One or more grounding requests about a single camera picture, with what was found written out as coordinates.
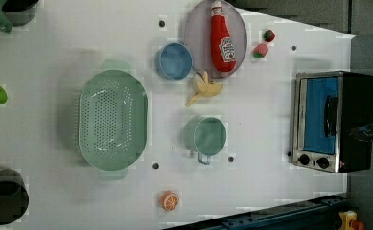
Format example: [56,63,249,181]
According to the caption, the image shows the blue bowl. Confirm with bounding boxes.
[154,42,193,81]

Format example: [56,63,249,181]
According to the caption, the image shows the grey round plate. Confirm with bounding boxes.
[183,0,247,79]

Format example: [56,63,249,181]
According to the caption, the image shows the blue metal frame rail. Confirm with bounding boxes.
[166,195,348,230]

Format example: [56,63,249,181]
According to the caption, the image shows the green mug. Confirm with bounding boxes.
[183,116,227,165]

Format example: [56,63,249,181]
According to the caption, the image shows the yellow orange clamp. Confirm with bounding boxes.
[339,210,365,230]

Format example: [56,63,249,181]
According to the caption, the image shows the red toy strawberry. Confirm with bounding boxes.
[263,30,276,42]

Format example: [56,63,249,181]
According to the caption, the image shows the dark grey pot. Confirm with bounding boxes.
[2,0,39,27]

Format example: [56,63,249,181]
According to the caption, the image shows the black round pot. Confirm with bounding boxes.
[0,169,30,225]

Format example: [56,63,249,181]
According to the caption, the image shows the green perforated colander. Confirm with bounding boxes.
[78,59,148,181]

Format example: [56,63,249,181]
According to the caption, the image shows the pink toy strawberry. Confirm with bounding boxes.
[253,44,268,58]

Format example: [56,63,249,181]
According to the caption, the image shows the red plush ketchup bottle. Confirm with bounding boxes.
[210,0,236,73]

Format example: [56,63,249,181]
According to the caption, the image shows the peeled toy banana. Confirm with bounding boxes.
[185,71,223,106]

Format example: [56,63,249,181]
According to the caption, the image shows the toy orange slice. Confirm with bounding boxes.
[160,191,179,211]

